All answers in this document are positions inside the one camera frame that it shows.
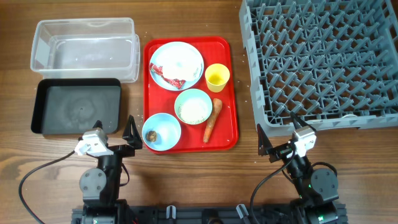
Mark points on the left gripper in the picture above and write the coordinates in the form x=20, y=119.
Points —
x=134, y=140

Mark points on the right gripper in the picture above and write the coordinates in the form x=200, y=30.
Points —
x=283, y=149

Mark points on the brown food scrap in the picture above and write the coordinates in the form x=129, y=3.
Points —
x=151, y=136

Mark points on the light blue bowl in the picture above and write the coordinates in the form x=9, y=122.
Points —
x=168, y=131

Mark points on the orange carrot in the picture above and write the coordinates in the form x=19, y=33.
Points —
x=217, y=106

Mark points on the red snack wrapper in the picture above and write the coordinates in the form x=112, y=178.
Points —
x=178, y=84

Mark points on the mint green bowl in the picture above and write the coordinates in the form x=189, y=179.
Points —
x=193, y=94

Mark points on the white rice pile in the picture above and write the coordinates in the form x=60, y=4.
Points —
x=193, y=111

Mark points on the yellow plastic cup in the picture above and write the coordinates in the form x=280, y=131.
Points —
x=217, y=75

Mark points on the large light blue plate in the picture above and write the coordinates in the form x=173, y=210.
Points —
x=175, y=46

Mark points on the white tissue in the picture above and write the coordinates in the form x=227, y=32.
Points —
x=179, y=65

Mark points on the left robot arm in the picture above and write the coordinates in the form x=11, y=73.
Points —
x=100, y=185

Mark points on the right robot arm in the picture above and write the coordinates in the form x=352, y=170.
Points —
x=316, y=183

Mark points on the grey dishwasher rack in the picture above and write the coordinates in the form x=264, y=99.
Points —
x=332, y=63

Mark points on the black plastic tray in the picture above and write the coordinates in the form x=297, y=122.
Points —
x=74, y=105

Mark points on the red serving tray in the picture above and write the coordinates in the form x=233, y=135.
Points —
x=158, y=100

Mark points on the clear plastic bin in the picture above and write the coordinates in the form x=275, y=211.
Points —
x=86, y=48

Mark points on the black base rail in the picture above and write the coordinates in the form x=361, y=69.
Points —
x=271, y=213

